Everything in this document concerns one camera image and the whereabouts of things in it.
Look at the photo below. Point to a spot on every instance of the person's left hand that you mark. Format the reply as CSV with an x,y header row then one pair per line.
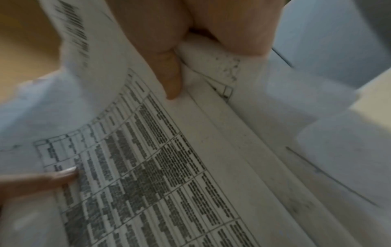
x,y
30,184

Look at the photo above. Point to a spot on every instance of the person's right hand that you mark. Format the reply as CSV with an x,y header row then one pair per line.
x,y
213,16

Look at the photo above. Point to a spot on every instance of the white paper sheet with table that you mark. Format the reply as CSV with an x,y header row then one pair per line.
x,y
146,168

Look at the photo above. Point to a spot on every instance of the stack of printed paper sheets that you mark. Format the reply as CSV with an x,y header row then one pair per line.
x,y
275,144

